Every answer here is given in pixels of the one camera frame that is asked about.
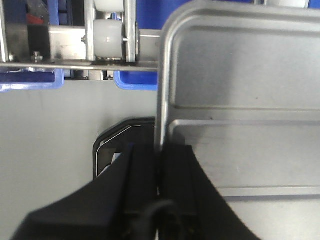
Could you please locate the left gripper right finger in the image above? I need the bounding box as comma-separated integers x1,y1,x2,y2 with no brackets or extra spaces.
160,144,258,240

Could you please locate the blue bin lower left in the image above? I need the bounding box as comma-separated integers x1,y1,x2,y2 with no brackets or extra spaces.
0,69,65,93

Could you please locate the silver metal tray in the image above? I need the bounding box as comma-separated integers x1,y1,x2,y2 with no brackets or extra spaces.
154,0,320,240

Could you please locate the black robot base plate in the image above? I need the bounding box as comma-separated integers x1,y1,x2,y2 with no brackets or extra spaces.
92,117,155,179

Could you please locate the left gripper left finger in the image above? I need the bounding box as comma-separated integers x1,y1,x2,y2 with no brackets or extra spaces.
12,144,157,240

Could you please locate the small blue bin centre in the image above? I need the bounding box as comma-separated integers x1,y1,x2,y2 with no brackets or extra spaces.
113,71,158,91

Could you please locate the left white roller track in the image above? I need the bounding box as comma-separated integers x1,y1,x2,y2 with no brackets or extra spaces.
83,0,139,63

